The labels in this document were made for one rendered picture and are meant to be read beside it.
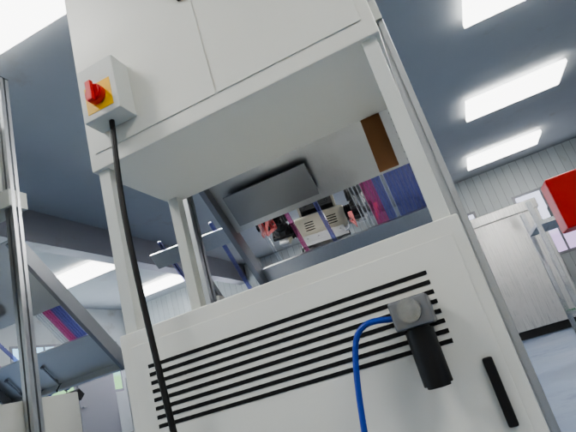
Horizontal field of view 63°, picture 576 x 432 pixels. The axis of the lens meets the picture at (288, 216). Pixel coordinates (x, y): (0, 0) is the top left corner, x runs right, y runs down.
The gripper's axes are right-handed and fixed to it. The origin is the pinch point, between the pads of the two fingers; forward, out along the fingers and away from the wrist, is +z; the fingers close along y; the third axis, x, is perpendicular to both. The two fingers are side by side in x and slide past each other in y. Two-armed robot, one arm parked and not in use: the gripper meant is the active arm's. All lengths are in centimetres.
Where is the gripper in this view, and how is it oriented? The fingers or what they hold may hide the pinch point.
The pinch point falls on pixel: (265, 234)
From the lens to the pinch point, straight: 170.8
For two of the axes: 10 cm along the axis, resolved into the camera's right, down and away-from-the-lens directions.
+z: -0.2, 5.9, -8.1
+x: 4.4, 7.3, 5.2
